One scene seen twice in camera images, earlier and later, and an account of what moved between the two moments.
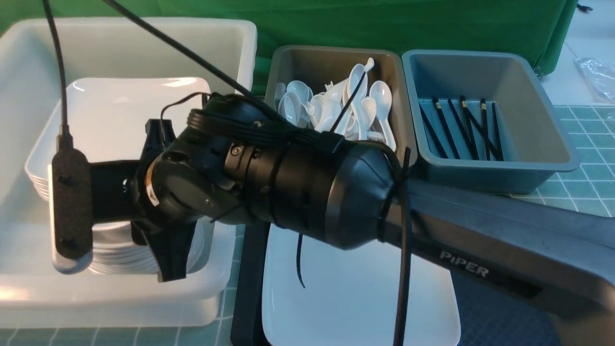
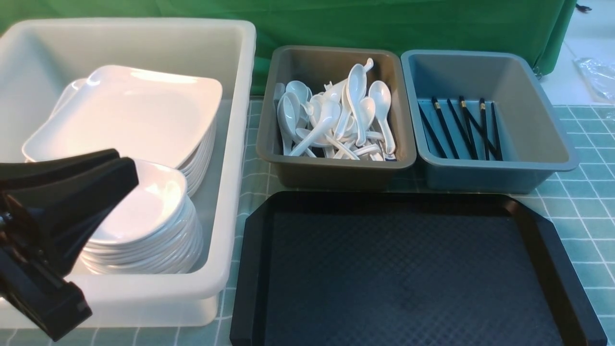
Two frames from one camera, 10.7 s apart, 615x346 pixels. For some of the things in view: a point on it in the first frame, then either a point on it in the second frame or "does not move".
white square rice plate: [316, 294] → [148, 115]
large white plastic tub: [38, 59] does not move
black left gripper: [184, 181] → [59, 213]
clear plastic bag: [601, 76] does not move
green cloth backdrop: [541, 28] does not move
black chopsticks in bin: [467, 136] does not move
